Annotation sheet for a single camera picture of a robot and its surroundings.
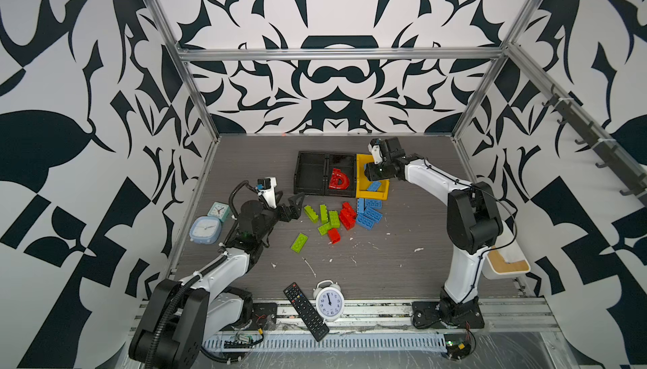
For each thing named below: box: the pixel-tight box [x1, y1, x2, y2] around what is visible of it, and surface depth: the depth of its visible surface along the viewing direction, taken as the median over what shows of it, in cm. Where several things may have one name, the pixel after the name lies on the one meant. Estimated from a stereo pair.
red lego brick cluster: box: [338, 201, 357, 231], surface depth 93 cm
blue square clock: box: [188, 215, 222, 246], surface depth 89 cm
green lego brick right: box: [328, 209, 341, 229], surface depth 93 cm
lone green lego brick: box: [290, 232, 310, 254], surface depth 91 cm
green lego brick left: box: [304, 204, 320, 224], surface depth 96 cm
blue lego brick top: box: [364, 198, 383, 210], surface depth 98 cm
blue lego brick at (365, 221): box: [355, 213, 375, 230], surface depth 94 cm
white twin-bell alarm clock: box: [312, 279, 345, 323], surface depth 76 cm
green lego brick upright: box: [319, 203, 328, 225], surface depth 95 cm
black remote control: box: [283, 282, 330, 343], surface depth 75 cm
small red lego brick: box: [327, 228, 342, 246], surface depth 90 cm
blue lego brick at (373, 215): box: [363, 207, 384, 224], surface depth 96 cm
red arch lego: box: [328, 167, 350, 190], surface depth 106 cm
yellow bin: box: [355, 153, 391, 201], surface depth 98 cm
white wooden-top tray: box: [481, 247, 531, 281], surface depth 81 cm
